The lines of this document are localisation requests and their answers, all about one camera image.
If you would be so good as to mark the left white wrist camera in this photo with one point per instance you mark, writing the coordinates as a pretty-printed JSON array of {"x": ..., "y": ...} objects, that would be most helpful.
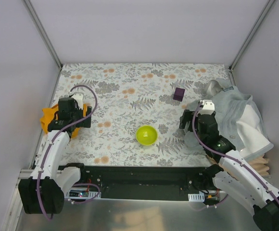
[{"x": 79, "y": 97}]

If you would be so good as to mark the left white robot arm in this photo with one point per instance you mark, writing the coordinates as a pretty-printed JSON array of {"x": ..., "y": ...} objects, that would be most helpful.
[{"x": 44, "y": 191}]

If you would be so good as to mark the aluminium frame post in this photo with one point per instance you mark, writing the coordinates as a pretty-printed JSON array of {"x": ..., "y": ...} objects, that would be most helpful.
[
  {"x": 260, "y": 19},
  {"x": 42, "y": 32}
]

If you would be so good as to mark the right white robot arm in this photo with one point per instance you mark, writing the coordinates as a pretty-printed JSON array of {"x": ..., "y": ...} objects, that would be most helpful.
[{"x": 250, "y": 189}]

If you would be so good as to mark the floral tablecloth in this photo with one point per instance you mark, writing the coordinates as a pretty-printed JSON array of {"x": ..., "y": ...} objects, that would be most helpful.
[{"x": 129, "y": 96}]

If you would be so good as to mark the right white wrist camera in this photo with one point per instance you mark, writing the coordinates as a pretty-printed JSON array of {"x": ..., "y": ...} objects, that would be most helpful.
[{"x": 207, "y": 107}]

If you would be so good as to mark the grey sweatshirt cloth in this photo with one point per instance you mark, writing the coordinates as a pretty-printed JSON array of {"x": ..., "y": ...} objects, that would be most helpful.
[{"x": 231, "y": 106}]

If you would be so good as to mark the beige cloth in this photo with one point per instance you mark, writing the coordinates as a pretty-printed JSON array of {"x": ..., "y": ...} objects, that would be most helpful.
[{"x": 260, "y": 165}]

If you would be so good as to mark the purple cube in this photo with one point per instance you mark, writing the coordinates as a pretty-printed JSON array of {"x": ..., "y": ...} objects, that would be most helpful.
[{"x": 179, "y": 94}]

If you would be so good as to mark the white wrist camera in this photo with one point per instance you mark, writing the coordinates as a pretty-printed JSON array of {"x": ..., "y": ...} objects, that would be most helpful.
[
  {"x": 79, "y": 97},
  {"x": 207, "y": 107}
]

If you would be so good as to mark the right aluminium frame post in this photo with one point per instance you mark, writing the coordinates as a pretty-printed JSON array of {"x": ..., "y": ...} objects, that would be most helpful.
[{"x": 260, "y": 19}]

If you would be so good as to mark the left aluminium frame post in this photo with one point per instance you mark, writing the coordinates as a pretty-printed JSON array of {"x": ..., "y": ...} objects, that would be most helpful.
[{"x": 42, "y": 32}]

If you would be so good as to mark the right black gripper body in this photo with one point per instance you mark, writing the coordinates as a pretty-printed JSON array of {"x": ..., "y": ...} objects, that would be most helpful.
[{"x": 188, "y": 120}]

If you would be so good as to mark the yellow-green bowl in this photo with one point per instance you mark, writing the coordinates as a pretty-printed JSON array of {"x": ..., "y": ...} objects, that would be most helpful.
[{"x": 146, "y": 135}]

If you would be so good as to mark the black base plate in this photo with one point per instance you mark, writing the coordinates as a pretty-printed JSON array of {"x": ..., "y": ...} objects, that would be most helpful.
[{"x": 147, "y": 183}]

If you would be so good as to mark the white towel grey trim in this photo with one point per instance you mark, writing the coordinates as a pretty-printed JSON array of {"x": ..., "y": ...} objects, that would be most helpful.
[{"x": 255, "y": 143}]

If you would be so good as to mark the orange cloth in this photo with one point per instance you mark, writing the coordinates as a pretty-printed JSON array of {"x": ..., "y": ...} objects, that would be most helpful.
[{"x": 48, "y": 115}]

